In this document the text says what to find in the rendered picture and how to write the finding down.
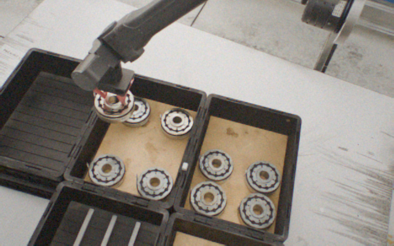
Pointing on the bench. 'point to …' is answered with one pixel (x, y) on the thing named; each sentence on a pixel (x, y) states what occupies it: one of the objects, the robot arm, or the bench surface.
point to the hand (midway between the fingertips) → (114, 98)
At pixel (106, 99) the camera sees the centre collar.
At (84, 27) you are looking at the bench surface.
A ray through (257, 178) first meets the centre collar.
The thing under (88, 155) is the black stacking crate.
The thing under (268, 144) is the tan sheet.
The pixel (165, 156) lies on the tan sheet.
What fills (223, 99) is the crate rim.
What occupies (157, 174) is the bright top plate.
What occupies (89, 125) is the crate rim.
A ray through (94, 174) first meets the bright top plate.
